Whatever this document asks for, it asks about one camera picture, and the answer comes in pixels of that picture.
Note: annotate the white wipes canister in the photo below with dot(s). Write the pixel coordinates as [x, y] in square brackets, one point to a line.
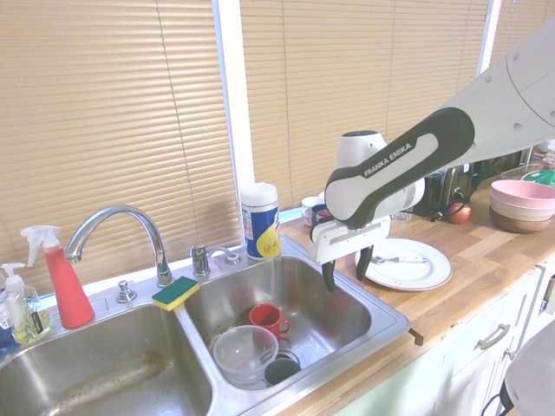
[260, 225]

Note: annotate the chrome side sprayer spout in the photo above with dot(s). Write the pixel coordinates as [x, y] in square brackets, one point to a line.
[230, 258]

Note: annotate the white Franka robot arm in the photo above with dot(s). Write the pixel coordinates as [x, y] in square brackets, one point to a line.
[390, 173]

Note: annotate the white plate with gold rim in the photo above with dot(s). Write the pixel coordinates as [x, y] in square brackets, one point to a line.
[412, 275]

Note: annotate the black and chrome toaster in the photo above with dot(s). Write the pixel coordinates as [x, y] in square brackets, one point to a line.
[442, 190]

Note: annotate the metal spoon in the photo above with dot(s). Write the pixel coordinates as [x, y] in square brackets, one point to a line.
[403, 260]

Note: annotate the red apple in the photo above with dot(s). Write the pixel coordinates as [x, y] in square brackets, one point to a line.
[460, 213]

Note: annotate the medium beige window blind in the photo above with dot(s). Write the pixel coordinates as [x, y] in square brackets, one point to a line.
[347, 78]

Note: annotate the green container lid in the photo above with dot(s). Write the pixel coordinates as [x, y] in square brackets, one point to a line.
[542, 177]

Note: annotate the white kitchen cabinet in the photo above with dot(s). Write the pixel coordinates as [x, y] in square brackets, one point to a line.
[468, 372]

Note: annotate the pink bowl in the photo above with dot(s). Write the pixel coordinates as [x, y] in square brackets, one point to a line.
[522, 193]

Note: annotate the wooden bowl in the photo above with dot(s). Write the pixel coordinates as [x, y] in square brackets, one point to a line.
[518, 225]

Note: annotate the wide beige window blind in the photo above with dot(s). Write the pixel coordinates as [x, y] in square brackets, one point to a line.
[108, 108]

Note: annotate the stainless steel double sink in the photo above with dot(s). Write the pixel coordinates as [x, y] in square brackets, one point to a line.
[325, 299]

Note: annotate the narrow beige window blind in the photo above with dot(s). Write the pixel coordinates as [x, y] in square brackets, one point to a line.
[520, 26]

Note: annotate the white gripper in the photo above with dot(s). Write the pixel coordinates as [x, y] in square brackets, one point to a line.
[347, 242]

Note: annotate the white window frame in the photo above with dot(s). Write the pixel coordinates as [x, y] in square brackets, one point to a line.
[232, 86]

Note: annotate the clear plastic bowl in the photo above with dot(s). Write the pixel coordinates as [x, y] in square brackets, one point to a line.
[245, 355]

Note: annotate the red spray bottle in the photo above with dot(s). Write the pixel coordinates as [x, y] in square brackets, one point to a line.
[67, 294]

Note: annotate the red mug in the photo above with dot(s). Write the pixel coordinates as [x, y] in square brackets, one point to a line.
[264, 316]

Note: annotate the clear drinking glass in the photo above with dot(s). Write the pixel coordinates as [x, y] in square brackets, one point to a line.
[401, 216]

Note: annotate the chrome sink knob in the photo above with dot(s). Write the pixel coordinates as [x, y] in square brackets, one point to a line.
[126, 294]

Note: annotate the chrome gooseneck faucet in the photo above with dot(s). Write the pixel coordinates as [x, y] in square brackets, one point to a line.
[158, 247]

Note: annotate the yellow and green sponge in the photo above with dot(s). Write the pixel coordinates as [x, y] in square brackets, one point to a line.
[175, 294]

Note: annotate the clear hand soap pump bottle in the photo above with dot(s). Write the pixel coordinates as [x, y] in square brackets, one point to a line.
[26, 323]

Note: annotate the beige bowl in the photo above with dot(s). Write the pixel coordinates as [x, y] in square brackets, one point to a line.
[516, 210]

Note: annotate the dark round cup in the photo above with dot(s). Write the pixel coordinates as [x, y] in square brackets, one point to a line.
[282, 372]

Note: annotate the grey rounded robot base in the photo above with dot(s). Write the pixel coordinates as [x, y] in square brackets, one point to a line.
[535, 372]

